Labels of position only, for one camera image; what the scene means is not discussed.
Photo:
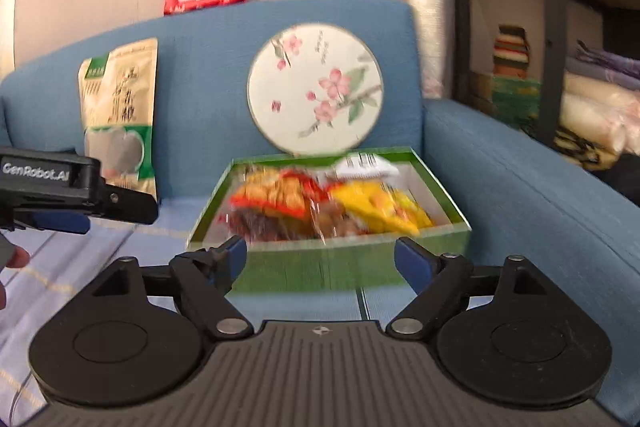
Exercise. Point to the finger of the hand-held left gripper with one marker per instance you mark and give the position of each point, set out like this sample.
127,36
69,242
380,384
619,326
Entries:
55,222
130,207

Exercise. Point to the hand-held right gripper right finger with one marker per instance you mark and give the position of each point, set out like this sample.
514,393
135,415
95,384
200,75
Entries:
412,259

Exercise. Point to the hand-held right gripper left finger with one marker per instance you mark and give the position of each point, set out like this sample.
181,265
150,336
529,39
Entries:
235,256

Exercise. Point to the dark red date packet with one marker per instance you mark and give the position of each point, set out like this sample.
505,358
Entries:
260,225

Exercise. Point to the yellow bread packet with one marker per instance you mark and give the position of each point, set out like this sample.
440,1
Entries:
372,202

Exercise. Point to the green cardboard box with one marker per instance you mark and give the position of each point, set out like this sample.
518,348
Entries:
320,264

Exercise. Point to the white snack packet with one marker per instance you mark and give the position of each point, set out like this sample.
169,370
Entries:
362,167

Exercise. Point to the person's left hand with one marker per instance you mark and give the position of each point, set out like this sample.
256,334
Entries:
21,258

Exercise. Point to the striped light blue blanket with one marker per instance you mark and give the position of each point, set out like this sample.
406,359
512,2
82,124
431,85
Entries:
60,267

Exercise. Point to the large beige green grain pouch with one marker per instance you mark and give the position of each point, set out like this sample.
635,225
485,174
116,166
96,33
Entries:
120,82

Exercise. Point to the blue fabric sofa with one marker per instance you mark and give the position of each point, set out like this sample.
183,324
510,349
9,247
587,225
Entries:
210,72

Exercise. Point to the round floral fan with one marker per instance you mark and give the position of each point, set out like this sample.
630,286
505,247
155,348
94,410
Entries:
315,87

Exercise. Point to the green carton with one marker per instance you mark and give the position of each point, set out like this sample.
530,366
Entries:
515,102

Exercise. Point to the striped fabric item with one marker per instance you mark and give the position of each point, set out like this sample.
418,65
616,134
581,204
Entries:
511,52

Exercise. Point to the folded cream cloth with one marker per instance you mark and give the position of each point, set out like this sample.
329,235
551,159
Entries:
595,112

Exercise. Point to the clear plastic cup stack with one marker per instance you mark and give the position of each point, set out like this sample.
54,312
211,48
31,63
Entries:
427,17

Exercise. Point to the folded purple cloth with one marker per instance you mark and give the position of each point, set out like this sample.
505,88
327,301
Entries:
607,64

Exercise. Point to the black metal shelf rack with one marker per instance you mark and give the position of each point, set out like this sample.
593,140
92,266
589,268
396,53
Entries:
552,7

